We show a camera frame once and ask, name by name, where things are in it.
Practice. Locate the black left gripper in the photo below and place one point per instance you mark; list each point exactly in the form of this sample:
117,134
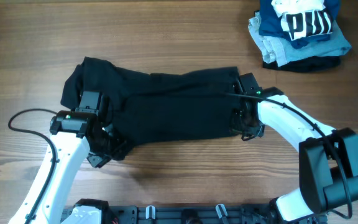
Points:
100,158

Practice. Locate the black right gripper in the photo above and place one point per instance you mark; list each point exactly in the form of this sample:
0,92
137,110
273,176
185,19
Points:
258,130

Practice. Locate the black polo shirt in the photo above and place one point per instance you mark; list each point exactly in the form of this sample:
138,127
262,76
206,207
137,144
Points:
158,107

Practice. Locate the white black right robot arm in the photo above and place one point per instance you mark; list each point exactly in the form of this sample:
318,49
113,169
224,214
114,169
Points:
328,157

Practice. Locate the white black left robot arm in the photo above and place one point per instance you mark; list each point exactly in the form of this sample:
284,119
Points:
75,136

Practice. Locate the navy blue folded shirt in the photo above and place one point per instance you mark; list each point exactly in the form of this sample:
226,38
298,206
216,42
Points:
270,25

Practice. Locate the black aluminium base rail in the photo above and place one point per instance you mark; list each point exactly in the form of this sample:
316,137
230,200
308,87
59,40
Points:
244,214

